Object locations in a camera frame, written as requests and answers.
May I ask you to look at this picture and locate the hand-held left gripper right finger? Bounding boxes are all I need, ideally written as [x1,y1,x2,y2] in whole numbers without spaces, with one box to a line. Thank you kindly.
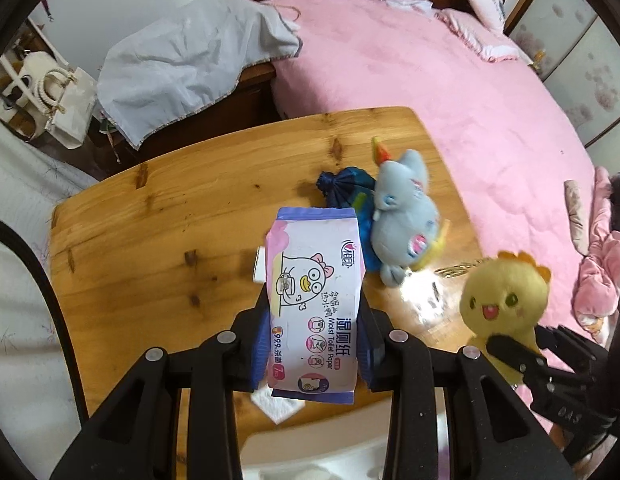
[357,292,575,480]

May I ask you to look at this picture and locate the white curtain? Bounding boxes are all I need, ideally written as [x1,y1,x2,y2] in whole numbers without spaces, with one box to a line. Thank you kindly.
[0,120,98,480]

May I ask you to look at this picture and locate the white cloth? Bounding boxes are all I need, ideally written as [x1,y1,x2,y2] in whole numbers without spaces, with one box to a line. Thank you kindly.
[385,0,435,16]

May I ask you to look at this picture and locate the pink bed blanket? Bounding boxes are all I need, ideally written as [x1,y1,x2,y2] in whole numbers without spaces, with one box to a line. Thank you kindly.
[267,0,615,356]

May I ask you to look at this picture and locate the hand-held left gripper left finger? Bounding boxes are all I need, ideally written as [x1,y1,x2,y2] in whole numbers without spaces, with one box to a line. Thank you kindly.
[50,285,275,480]

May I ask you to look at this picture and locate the wardrobe with frosted doors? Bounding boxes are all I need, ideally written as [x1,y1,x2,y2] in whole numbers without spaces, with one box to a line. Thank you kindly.
[504,0,620,161]

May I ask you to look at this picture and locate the pink wet wipes pack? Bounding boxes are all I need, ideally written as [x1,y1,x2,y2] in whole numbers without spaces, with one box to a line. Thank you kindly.
[264,206,365,405]

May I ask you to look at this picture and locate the grey cloth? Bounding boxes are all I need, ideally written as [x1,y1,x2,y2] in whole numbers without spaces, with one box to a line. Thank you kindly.
[96,0,303,151]

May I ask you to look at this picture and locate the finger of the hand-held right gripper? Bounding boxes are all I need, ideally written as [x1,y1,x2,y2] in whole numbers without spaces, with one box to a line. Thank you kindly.
[484,333,551,385]
[534,324,598,367]

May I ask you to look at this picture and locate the yellow chick plush toy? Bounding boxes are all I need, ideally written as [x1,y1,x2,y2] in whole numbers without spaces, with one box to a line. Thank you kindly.
[460,251,553,386]

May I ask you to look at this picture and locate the pink frilled pillow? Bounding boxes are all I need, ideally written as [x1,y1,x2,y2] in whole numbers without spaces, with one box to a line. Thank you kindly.
[440,7,533,66]

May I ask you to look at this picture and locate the gold key ring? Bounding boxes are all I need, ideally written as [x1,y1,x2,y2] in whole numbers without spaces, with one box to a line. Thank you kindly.
[432,259,486,279]

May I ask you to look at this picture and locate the blue drawstring pouch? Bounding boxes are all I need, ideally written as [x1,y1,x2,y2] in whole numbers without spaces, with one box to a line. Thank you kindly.
[316,169,385,273]

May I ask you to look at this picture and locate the brown wooden nightstand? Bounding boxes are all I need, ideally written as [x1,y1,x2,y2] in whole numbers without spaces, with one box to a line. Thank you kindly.
[110,55,281,163]

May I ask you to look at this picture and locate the white printed pillow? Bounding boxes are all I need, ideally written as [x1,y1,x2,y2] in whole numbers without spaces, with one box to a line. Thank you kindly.
[465,0,508,36]

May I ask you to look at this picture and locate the pink rabbit plush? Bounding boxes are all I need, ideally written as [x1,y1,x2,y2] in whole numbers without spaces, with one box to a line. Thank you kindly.
[564,166,620,347]

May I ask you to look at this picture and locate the cream handbag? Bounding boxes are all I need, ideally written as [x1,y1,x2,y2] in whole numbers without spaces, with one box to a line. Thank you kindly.
[0,51,66,142]

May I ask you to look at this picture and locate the white handbag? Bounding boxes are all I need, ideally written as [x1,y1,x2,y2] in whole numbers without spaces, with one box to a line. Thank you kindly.
[44,66,98,150]

